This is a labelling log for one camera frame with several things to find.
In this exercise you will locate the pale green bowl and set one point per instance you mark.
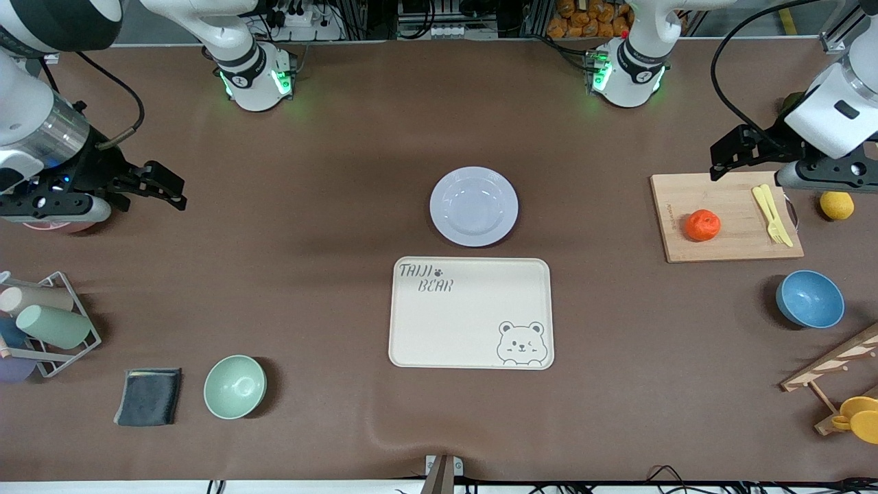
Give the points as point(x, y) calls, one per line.
point(234, 387)

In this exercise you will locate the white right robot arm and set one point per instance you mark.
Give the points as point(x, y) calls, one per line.
point(254, 75)

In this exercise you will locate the yellow plastic fork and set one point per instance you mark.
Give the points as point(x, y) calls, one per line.
point(763, 206)

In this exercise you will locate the pink bowl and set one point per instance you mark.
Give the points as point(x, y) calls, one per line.
point(58, 226)

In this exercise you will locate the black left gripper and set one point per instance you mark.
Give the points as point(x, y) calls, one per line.
point(774, 142)

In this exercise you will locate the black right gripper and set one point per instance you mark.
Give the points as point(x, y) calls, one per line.
point(88, 173)

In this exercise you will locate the yellow plastic cup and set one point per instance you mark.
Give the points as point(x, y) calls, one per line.
point(861, 406)
point(868, 429)

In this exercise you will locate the bag of orange buns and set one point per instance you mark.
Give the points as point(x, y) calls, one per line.
point(590, 17)

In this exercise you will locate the purple cup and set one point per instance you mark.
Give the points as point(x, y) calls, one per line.
point(15, 369)

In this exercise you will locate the blue cup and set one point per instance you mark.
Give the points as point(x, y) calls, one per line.
point(10, 333)

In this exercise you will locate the pale lavender round plate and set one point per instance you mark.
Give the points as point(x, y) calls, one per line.
point(473, 206)

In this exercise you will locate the orange mandarin fruit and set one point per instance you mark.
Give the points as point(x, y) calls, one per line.
point(702, 226)

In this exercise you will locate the wooden rack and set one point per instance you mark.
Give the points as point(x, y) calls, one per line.
point(833, 360)

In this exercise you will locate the white power strip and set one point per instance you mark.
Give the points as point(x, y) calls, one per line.
point(309, 27)

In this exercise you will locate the dark green lime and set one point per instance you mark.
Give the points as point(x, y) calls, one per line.
point(790, 103)

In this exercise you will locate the dark grey folded cloth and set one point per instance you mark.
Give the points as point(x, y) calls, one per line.
point(148, 396)

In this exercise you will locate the aluminium frame profile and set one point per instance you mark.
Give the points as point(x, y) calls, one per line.
point(833, 42)

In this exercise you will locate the bamboo cutting board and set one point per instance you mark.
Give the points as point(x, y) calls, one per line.
point(720, 206)

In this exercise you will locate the metal mount bracket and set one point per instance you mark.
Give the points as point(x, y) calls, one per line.
point(442, 470)

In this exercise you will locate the blue bowl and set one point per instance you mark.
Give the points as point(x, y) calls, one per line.
point(811, 299)

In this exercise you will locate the cream bear print tray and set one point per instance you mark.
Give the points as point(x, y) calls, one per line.
point(466, 322)

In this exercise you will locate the beige cup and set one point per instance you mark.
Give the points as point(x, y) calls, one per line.
point(38, 299)

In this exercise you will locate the mint green cup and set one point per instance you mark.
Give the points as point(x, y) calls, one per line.
point(55, 326)

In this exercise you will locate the yellow lemon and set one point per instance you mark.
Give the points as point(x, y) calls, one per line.
point(837, 205)

